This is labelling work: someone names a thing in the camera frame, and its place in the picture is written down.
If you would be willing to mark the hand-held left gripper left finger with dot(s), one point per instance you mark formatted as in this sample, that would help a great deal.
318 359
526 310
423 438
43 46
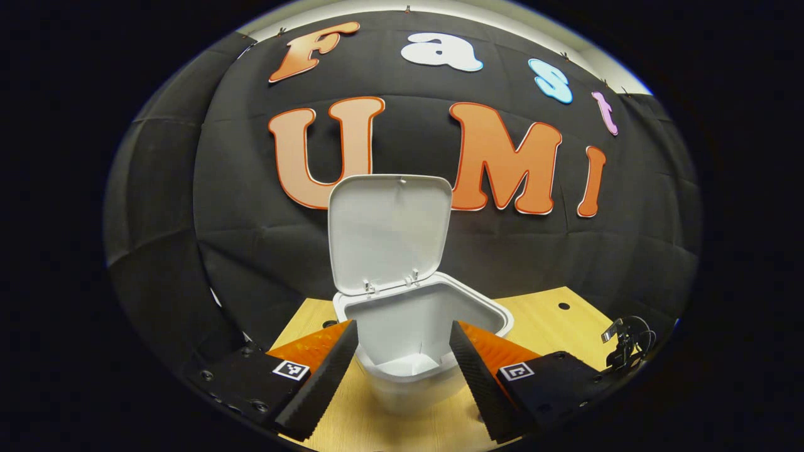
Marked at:
326 383

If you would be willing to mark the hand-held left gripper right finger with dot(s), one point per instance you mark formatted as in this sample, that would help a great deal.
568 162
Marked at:
480 383

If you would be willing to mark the white desktop garbage bin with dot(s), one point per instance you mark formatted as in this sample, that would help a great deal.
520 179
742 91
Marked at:
389 232

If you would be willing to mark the wooden desktop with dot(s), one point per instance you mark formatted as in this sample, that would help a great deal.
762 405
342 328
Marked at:
546 326

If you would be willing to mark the black backdrop cloth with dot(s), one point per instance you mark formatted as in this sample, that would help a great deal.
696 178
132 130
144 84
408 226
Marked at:
251 251

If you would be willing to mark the row of small black clips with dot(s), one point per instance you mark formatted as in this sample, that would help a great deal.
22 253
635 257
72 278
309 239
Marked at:
565 56

